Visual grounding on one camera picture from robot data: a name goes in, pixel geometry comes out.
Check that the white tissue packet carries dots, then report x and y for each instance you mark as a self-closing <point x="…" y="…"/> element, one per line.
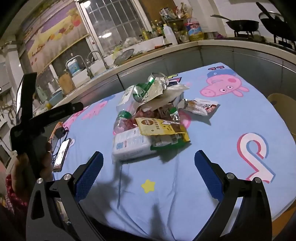
<point x="131" y="143"/>

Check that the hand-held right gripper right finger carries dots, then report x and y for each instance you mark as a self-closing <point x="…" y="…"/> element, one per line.
<point x="208" y="176"/>

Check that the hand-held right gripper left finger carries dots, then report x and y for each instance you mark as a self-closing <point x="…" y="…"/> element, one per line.
<point x="89" y="178"/>

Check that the yellow snack bag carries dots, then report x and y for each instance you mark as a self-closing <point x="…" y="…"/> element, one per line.
<point x="157" y="126"/>

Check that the dark spice rack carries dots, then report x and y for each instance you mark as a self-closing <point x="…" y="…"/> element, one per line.
<point x="177" y="27"/>

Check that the black gas stove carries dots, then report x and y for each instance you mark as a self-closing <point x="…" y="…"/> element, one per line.
<point x="245" y="34"/>

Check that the pile of food bags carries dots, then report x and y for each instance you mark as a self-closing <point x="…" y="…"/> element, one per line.
<point x="175" y="11"/>

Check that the blue white container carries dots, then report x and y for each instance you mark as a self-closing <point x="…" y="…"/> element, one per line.
<point x="75" y="66"/>

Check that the grey kitchen base cabinets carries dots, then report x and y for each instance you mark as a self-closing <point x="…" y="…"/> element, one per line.
<point x="219" y="55"/>

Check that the translucent white plastic bag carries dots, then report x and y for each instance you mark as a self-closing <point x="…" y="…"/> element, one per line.
<point x="175" y="89"/>

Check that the fruit wall poster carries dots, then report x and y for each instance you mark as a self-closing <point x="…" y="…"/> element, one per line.
<point x="55" y="32"/>

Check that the black frying pan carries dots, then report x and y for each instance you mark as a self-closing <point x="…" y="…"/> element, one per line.
<point x="242" y="25"/>

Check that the white kitchen countertop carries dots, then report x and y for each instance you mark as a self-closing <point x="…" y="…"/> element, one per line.
<point x="208" y="42"/>

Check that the smartphone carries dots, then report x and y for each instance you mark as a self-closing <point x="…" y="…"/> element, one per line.
<point x="62" y="154"/>

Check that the clear plastic bag pile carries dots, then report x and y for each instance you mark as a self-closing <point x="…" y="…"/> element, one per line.
<point x="129" y="42"/>

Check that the black wok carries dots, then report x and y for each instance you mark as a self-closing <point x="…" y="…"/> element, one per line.
<point x="277" y="27"/>

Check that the blue cartoon pig blanket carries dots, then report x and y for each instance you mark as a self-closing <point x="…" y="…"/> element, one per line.
<point x="231" y="115"/>

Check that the green edged food package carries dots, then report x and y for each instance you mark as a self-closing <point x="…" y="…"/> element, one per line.
<point x="166" y="141"/>

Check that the white sink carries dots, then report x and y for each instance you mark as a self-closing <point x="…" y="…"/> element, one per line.
<point x="81" y="77"/>

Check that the white plastic tray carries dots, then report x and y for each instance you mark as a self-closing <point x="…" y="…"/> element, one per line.
<point x="148" y="42"/>

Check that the small wooden cutting board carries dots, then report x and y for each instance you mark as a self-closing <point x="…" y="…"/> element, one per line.
<point x="66" y="83"/>

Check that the long wooden chopping board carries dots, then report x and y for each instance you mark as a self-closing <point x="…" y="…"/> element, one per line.
<point x="141" y="55"/>

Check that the row of sauce bottles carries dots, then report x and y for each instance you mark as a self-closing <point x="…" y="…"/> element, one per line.
<point x="152" y="30"/>

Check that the round metal lid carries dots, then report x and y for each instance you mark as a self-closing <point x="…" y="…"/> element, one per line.
<point x="123" y="56"/>

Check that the purple cloth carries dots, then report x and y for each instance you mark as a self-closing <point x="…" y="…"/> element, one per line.
<point x="219" y="36"/>

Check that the large cooking oil bottle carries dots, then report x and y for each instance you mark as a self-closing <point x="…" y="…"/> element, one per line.
<point x="194" y="29"/>

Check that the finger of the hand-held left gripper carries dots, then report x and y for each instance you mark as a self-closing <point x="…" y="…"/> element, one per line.
<point x="76" y="107"/>

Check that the blue basin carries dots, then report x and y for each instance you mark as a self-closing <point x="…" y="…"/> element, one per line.
<point x="55" y="98"/>

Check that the steel faucet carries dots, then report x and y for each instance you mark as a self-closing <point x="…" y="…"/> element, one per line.
<point x="79" y="58"/>
<point x="97" y="52"/>

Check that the window with metal grille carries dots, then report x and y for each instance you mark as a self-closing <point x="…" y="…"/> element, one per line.
<point x="115" y="20"/>

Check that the white snack wrapper red print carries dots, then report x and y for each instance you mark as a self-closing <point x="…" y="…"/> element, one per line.
<point x="201" y="106"/>

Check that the white plastic jug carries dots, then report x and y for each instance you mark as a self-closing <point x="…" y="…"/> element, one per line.
<point x="170" y="33"/>

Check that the beige plastic bin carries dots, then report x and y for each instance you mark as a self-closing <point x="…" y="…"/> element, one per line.
<point x="282" y="100"/>

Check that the beige paper sheet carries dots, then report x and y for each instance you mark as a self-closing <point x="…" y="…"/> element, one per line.
<point x="159" y="103"/>

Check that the person's left hand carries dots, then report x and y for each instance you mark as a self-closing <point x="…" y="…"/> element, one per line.
<point x="47" y="162"/>

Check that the brown cardboard panel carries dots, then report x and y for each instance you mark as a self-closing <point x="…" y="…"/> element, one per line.
<point x="152" y="9"/>

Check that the clear plastic bottle green label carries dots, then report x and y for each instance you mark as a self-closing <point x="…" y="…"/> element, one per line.
<point x="126" y="98"/>
<point x="121" y="120"/>

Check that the red and black utensil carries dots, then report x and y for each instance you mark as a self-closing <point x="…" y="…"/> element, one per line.
<point x="164" y="45"/>

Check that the white orange power strip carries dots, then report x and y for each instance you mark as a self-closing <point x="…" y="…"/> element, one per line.
<point x="55" y="136"/>

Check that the person's left forearm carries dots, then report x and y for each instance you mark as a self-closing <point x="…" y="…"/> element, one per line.
<point x="12" y="194"/>

